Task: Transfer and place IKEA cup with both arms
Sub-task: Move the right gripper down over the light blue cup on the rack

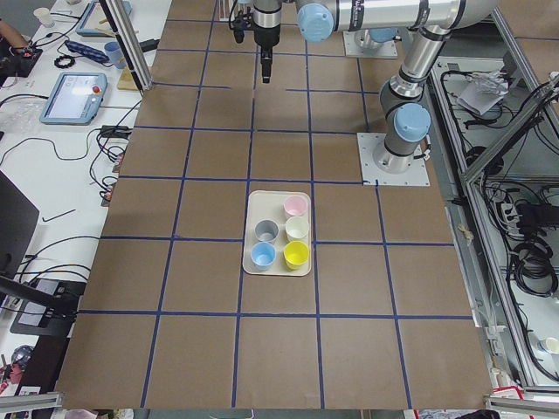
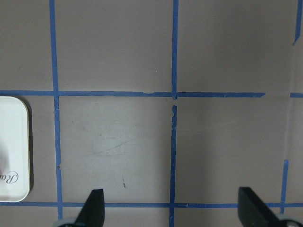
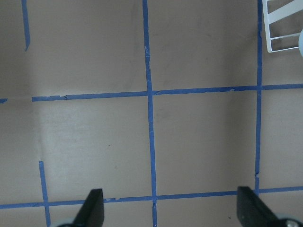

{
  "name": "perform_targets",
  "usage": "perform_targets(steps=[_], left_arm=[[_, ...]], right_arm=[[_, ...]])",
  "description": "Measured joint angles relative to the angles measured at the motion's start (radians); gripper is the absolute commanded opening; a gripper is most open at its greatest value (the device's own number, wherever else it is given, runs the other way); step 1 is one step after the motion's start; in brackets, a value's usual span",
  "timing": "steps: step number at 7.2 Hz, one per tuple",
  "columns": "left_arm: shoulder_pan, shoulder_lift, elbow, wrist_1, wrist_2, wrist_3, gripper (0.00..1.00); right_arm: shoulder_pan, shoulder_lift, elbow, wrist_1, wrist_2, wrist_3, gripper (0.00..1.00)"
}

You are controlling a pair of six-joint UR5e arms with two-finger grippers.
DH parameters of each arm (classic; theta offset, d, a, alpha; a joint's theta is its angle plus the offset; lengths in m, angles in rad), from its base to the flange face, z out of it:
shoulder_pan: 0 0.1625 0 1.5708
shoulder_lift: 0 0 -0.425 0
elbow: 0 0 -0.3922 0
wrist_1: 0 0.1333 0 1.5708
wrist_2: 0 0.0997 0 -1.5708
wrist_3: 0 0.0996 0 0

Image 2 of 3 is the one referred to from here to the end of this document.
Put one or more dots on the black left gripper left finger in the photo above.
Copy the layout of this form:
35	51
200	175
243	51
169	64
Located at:
92	213

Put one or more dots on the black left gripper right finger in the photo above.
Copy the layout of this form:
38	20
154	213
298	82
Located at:
253	212

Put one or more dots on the cream white serving tray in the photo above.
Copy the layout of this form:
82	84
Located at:
14	150

